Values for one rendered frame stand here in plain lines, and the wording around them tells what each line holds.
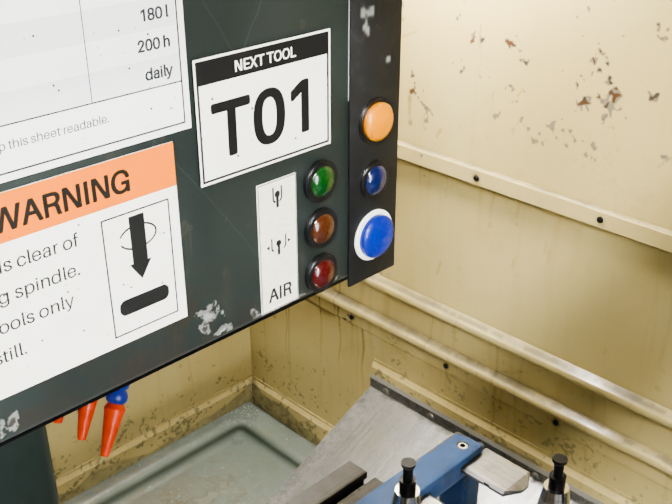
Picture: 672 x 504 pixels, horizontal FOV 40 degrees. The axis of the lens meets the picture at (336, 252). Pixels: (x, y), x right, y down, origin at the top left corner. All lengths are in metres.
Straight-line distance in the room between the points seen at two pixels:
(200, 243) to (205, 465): 1.60
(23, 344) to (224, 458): 1.65
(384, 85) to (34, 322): 0.26
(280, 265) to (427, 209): 1.03
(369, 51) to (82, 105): 0.19
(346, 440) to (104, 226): 1.36
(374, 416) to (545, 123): 0.71
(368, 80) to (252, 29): 0.10
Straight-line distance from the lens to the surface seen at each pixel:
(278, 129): 0.53
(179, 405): 2.08
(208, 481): 2.06
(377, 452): 1.76
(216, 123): 0.50
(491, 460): 1.12
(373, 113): 0.58
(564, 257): 1.44
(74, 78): 0.45
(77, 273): 0.48
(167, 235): 0.50
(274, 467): 2.08
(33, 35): 0.44
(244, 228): 0.54
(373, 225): 0.61
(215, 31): 0.49
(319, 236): 0.57
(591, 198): 1.38
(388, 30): 0.58
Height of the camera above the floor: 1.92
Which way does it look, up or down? 27 degrees down
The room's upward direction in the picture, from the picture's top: straight up
